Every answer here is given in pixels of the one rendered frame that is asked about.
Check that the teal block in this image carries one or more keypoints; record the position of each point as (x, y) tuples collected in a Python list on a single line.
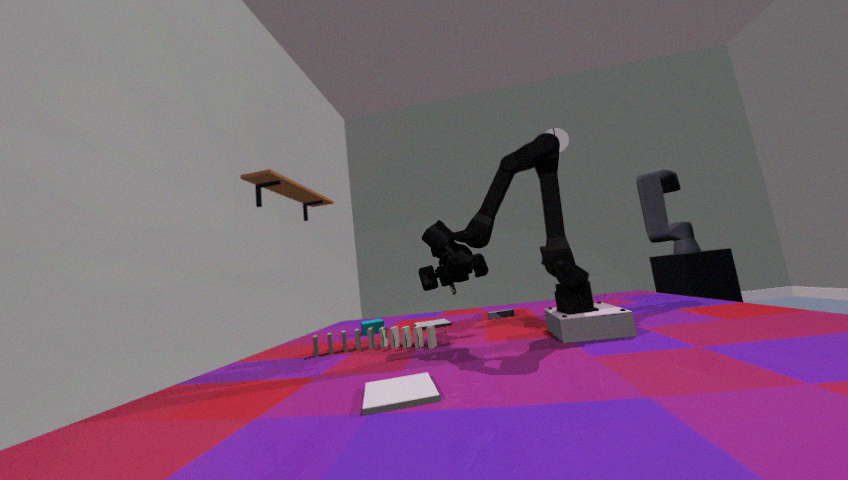
[(375, 324)]

